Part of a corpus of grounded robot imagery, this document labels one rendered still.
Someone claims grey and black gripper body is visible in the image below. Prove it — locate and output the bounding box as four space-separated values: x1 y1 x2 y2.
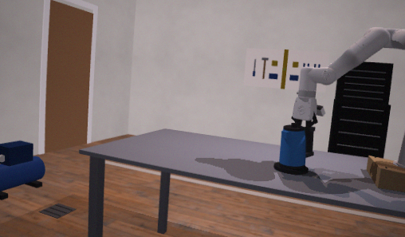
293 96 317 120

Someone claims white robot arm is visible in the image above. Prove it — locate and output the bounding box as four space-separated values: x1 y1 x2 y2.
297 27 405 168

